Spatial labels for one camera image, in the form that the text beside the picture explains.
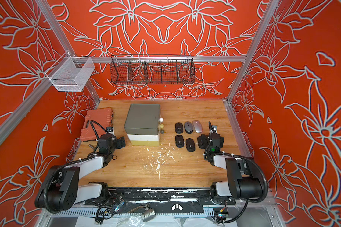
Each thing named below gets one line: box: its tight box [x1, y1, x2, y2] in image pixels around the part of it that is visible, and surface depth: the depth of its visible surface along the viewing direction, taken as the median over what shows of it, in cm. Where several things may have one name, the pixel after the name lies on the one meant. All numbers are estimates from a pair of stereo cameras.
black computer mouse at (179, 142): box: [174, 134, 185, 149], surface depth 94 cm
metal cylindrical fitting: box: [142, 208, 156, 223], surface depth 67 cm
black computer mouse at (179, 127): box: [175, 122, 184, 134], surface depth 102 cm
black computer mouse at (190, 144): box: [185, 138, 196, 152], surface depth 93 cm
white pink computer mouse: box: [192, 120, 203, 134], surface depth 103 cm
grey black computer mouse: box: [183, 121, 194, 134], surface depth 102 cm
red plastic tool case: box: [79, 107, 114, 142], surface depth 100 cm
